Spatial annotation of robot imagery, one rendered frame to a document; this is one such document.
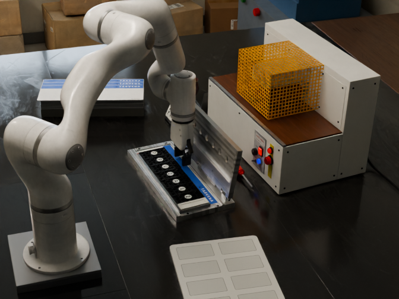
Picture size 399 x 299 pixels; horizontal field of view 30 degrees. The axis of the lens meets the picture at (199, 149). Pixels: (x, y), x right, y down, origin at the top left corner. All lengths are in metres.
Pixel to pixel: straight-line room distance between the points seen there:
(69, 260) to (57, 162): 0.36
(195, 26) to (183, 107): 3.36
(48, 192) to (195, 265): 0.48
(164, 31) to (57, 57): 1.32
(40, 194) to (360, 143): 1.12
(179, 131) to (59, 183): 0.61
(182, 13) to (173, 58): 3.40
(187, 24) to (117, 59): 3.73
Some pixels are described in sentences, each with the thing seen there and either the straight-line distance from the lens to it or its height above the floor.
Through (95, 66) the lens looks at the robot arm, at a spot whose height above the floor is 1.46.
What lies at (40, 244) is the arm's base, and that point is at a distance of 2.13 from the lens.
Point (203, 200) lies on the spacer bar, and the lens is 2.39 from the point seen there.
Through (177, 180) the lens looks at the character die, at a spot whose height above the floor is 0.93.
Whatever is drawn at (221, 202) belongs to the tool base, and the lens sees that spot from 2.40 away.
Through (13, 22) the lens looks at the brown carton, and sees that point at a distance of 5.47.
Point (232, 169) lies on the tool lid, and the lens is 2.35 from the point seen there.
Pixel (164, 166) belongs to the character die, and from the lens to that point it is 2.56.
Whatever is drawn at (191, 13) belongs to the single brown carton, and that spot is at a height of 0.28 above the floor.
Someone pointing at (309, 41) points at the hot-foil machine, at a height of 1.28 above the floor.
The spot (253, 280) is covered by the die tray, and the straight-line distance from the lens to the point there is 2.13.
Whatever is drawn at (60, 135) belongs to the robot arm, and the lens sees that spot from 1.92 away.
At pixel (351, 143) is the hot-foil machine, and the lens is 2.55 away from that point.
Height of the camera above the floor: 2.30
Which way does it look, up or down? 31 degrees down
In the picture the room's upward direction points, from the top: 1 degrees clockwise
